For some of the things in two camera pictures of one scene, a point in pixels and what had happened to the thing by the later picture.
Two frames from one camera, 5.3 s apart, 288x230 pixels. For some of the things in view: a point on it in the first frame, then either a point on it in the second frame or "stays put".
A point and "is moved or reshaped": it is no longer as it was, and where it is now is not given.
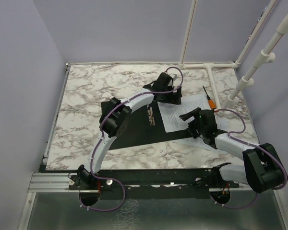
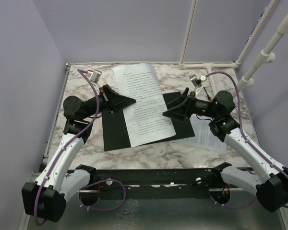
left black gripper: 172,99 -> 113,100
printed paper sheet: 170,113 is moved or reshaped
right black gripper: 196,113 -> 180,111
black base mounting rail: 150,183 stays put
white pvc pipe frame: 266,56 stays put
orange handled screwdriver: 211,103 stays put
